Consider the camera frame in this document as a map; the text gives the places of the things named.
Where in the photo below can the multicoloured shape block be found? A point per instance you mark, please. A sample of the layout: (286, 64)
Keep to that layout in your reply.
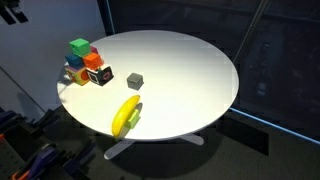
(78, 76)

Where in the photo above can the purple orange clamp tool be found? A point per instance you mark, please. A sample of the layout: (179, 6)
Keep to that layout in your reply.
(33, 168)

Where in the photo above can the blue block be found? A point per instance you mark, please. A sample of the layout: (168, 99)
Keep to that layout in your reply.
(74, 61)

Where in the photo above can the white table leg base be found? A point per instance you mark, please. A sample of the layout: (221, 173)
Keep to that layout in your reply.
(124, 144)

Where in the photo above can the grey block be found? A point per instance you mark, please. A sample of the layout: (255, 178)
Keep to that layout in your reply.
(135, 81)

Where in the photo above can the yellow banana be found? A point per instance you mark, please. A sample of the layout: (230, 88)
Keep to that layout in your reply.
(123, 114)

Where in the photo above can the black block with shapes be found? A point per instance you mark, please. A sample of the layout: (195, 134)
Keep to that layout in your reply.
(101, 77)

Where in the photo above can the orange block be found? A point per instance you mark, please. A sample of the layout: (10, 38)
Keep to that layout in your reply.
(93, 61)

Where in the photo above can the magenta block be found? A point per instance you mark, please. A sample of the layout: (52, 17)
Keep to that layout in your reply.
(94, 50)

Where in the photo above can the light green block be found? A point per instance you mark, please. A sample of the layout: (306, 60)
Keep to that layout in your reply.
(134, 118)

